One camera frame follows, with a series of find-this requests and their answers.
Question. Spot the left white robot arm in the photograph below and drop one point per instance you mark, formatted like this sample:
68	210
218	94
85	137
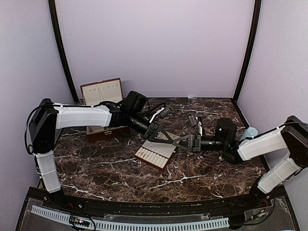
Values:
48	117

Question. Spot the light blue plastic cup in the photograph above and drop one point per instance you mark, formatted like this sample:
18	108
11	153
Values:
250	132

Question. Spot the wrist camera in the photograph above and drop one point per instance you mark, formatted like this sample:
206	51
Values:
196	123
160	114

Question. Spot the black frame post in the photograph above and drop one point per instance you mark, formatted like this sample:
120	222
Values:
248	51
61	51

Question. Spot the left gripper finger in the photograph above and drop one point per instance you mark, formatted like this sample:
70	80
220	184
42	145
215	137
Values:
161	133
159	140

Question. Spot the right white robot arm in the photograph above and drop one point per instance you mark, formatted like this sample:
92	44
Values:
292	135

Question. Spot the white slotted cable duct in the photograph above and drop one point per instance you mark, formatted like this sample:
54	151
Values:
129	223

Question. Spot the left black frame post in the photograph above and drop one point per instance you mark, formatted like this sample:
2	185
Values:
61	51

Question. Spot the beige jewelry tray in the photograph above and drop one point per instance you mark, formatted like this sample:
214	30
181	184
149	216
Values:
155	154

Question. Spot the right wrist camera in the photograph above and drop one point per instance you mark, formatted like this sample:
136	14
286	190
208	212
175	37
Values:
196	123

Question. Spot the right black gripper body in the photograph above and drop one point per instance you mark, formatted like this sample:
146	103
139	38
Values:
197	143

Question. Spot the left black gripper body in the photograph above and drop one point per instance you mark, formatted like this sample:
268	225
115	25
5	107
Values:
149	132

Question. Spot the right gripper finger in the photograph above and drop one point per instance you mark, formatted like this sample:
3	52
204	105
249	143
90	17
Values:
187	139
187	147

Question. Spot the black front rail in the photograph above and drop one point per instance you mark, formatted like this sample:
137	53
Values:
225	206

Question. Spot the right black frame post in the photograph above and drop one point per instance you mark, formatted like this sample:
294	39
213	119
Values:
248	51

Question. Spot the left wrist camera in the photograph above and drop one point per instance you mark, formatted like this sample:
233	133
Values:
160	114

